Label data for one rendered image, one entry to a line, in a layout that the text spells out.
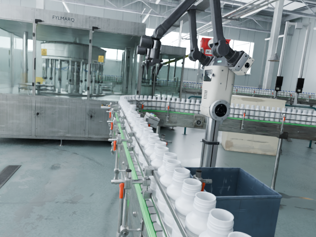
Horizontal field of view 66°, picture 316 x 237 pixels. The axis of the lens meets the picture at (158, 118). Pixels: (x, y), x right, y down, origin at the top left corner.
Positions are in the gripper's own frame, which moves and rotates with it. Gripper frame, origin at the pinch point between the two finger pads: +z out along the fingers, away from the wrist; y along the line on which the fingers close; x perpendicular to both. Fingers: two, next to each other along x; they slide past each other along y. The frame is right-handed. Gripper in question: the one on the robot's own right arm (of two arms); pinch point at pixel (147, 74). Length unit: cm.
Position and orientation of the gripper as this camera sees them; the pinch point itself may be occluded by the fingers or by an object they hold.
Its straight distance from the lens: 196.2
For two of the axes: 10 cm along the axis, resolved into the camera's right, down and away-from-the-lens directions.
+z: -0.9, 9.8, 1.6
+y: -9.7, -0.5, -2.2
